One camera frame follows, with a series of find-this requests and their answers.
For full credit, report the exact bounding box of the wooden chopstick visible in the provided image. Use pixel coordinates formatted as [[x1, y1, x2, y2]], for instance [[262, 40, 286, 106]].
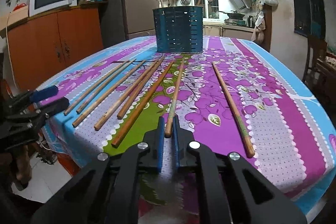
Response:
[[117, 56, 165, 119], [72, 60, 146, 128], [76, 58, 137, 115], [165, 60, 184, 138], [64, 60, 130, 116], [94, 57, 164, 131], [111, 61, 174, 148], [212, 62, 255, 159]]

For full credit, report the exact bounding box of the orange wooden cabinet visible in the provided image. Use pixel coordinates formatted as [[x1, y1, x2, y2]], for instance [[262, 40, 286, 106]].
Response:
[[1, 1, 108, 90]]

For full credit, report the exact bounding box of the floral purple blue tablecloth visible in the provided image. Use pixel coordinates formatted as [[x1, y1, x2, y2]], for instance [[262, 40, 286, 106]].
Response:
[[42, 36, 335, 213]]

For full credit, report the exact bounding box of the cardboard box on cabinet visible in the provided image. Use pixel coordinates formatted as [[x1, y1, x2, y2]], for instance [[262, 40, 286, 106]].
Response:
[[0, 6, 29, 32]]

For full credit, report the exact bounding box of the blue perforated utensil holder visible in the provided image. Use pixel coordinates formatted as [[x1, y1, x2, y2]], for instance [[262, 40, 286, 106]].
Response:
[[153, 6, 203, 53]]

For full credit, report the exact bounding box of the black wok on stove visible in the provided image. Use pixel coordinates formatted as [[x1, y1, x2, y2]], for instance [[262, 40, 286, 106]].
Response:
[[219, 11, 245, 20]]

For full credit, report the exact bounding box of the steel electric kettle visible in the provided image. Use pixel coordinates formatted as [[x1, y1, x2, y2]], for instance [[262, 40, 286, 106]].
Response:
[[247, 15, 255, 28]]

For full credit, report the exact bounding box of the dark wooden chair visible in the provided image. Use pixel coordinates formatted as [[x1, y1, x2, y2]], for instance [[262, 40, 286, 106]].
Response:
[[302, 35, 335, 111]]

